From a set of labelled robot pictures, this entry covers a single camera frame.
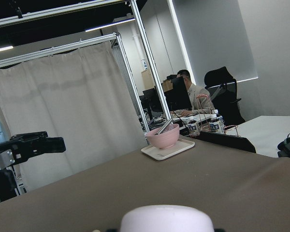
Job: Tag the white curtain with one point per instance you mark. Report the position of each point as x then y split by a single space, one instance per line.
80 96

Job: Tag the pink cup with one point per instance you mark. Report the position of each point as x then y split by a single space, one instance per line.
166 218

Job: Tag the pink bowl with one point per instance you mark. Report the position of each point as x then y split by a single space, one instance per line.
166 139

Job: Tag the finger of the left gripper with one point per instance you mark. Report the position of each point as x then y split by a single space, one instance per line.
22 147

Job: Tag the cream tray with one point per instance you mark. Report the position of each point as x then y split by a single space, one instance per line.
162 154

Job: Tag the aluminium frame post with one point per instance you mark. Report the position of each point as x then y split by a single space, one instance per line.
150 59

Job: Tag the black office chair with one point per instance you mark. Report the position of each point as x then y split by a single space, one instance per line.
223 92

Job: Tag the seated man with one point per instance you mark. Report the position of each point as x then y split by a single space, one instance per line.
199 97

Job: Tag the bottle carrier with bottles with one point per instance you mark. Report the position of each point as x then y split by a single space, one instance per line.
212 122

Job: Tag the black monitor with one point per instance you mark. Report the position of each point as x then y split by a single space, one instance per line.
176 93

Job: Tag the white side table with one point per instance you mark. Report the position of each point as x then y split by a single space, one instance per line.
265 133

